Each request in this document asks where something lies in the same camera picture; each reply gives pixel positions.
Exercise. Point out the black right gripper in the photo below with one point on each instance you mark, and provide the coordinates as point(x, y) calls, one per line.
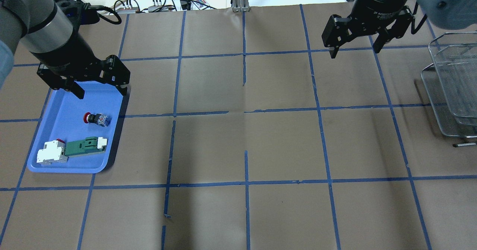
point(378, 5)

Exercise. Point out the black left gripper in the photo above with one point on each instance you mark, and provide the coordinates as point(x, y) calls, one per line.
point(64, 57)

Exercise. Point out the red emergency stop button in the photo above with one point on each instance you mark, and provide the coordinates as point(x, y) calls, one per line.
point(102, 120)

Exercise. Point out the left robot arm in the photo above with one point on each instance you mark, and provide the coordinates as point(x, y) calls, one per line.
point(50, 31)

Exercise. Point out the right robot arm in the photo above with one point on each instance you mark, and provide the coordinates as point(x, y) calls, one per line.
point(445, 14)

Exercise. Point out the blue plastic tray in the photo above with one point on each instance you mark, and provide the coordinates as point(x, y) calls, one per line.
point(63, 119)

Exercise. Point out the green terminal block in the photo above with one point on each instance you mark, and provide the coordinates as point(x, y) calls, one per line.
point(89, 145)

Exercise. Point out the white circuit breaker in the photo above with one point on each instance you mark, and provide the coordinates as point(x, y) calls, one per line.
point(52, 152)

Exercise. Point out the grey usb hub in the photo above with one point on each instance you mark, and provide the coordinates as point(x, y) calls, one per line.
point(161, 8)

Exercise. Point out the colourful remote control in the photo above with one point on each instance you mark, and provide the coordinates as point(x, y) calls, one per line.
point(201, 4)

